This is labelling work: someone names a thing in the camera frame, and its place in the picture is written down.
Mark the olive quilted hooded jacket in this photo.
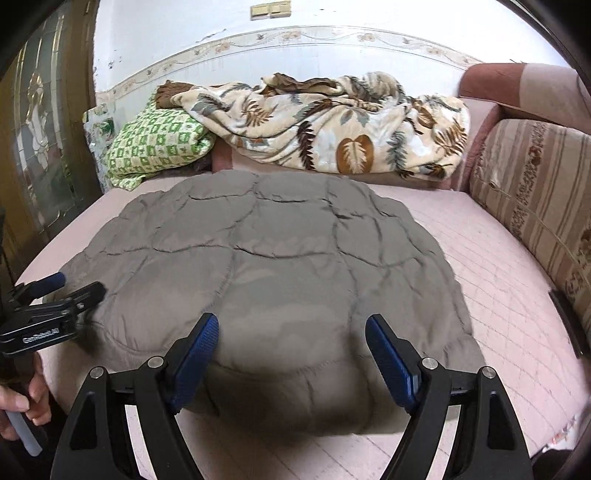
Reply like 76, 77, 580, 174
44, 170, 485, 437

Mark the striped floral sofa cushion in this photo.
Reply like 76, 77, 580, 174
468, 119, 591, 342

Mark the pink quilted mattress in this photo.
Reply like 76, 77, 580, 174
16, 171, 587, 480

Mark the green checked quilt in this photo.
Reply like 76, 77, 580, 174
102, 99, 217, 192

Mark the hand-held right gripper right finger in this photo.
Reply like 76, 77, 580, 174
365, 314, 534, 480

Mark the leaf print blanket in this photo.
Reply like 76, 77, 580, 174
170, 71, 472, 180

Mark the printed plastic bag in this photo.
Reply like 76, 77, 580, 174
83, 104, 114, 192

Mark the wooden stained glass door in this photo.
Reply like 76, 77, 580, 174
0, 9, 100, 278

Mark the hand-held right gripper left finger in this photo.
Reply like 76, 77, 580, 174
51, 313, 220, 480

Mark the pink brown sofa armrest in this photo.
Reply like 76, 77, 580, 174
455, 62, 591, 190

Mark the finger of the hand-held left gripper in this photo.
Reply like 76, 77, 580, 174
44, 282, 107, 315
18, 271, 66, 301

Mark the brown cloth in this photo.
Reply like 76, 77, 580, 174
154, 80, 195, 109

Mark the person's left hand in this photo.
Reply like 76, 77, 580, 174
0, 364, 51, 444

